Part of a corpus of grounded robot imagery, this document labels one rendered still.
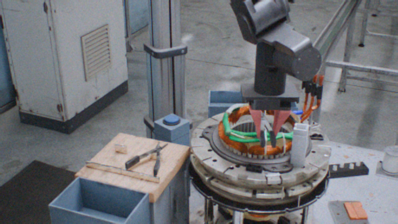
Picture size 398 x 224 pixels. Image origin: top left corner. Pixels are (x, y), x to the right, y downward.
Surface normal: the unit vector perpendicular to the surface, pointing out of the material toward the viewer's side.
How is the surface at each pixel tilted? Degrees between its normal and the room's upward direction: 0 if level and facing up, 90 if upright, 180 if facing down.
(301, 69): 89
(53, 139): 0
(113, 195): 90
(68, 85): 90
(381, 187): 0
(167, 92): 90
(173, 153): 0
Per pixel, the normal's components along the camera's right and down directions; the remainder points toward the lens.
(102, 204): -0.36, 0.42
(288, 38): -0.30, -0.72
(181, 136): 0.72, 0.31
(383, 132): 0.00, -0.89
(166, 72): 0.49, 0.39
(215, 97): -0.03, 0.45
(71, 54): 0.92, 0.18
